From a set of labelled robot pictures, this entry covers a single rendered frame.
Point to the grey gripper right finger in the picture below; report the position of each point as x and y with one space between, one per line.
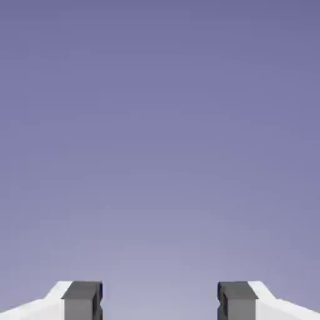
241 303

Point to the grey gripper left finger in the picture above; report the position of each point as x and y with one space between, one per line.
77 303

